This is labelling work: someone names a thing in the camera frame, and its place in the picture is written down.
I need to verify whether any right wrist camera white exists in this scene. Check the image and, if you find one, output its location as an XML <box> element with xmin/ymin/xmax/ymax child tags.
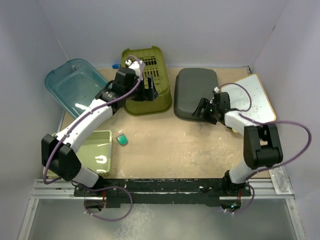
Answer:
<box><xmin>212</xmin><ymin>87</ymin><xmax>221</xmax><ymax>93</ymax></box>

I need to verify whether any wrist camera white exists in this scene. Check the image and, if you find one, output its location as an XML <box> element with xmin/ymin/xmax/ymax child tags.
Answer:
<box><xmin>212</xmin><ymin>87</ymin><xmax>221</xmax><ymax>93</ymax></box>
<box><xmin>125</xmin><ymin>59</ymin><xmax>146</xmax><ymax>76</ymax></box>

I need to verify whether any grey plastic tray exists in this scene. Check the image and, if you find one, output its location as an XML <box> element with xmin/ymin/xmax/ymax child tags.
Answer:
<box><xmin>173</xmin><ymin>67</ymin><xmax>218</xmax><ymax>122</ymax></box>

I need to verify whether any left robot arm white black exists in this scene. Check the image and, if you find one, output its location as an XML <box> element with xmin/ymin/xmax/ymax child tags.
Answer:
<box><xmin>41</xmin><ymin>61</ymin><xmax>158</xmax><ymax>196</ymax></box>

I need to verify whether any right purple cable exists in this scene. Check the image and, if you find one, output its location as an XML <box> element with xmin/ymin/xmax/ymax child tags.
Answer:
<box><xmin>217</xmin><ymin>82</ymin><xmax>312</xmax><ymax>181</ymax></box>

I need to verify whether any small teal green block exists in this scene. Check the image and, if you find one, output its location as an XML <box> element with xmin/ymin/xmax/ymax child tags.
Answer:
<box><xmin>116</xmin><ymin>133</ymin><xmax>128</xmax><ymax>146</ymax></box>

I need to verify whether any purple cable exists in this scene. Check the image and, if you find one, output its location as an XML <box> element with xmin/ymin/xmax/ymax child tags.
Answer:
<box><xmin>42</xmin><ymin>55</ymin><xmax>146</xmax><ymax>185</ymax></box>
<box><xmin>217</xmin><ymin>82</ymin><xmax>312</xmax><ymax>181</ymax></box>

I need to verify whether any clear plastic packet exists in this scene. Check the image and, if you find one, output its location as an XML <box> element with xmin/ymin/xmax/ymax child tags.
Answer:
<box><xmin>269</xmin><ymin>166</ymin><xmax>294</xmax><ymax>195</ymax></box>

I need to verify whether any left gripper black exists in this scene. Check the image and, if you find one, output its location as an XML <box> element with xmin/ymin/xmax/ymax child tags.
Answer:
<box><xmin>124</xmin><ymin>76</ymin><xmax>158</xmax><ymax>102</ymax></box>

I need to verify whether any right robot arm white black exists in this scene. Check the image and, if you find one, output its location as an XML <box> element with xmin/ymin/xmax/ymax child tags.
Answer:
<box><xmin>192</xmin><ymin>92</ymin><xmax>284</xmax><ymax>196</ymax></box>

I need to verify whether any large olive green basket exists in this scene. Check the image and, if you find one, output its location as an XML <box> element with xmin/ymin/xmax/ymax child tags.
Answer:
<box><xmin>121</xmin><ymin>46</ymin><xmax>172</xmax><ymax>116</ymax></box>

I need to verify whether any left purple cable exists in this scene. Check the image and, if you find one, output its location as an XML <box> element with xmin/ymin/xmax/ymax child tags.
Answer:
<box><xmin>42</xmin><ymin>55</ymin><xmax>146</xmax><ymax>185</ymax></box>

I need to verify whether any whiteboard with yellow frame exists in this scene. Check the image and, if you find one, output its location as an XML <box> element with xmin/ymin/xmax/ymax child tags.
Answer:
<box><xmin>218</xmin><ymin>74</ymin><xmax>277</xmax><ymax>135</ymax></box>

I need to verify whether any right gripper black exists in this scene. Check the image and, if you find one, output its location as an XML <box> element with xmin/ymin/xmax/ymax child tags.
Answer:
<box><xmin>192</xmin><ymin>97</ymin><xmax>219</xmax><ymax>125</ymax></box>

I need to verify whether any blue transparent basket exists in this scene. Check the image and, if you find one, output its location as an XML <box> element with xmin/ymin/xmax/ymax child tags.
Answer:
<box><xmin>44</xmin><ymin>58</ymin><xmax>108</xmax><ymax>119</ymax></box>

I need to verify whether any small blue object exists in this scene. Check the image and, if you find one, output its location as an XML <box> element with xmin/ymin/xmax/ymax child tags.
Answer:
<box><xmin>112</xmin><ymin>64</ymin><xmax>121</xmax><ymax>69</ymax></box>

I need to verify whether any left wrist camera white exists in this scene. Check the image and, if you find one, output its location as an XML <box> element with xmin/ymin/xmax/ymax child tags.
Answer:
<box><xmin>125</xmin><ymin>59</ymin><xmax>146</xmax><ymax>76</ymax></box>

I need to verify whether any light green plastic tray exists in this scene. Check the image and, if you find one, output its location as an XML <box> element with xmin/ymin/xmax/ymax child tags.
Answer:
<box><xmin>44</xmin><ymin>129</ymin><xmax>113</xmax><ymax>176</ymax></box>

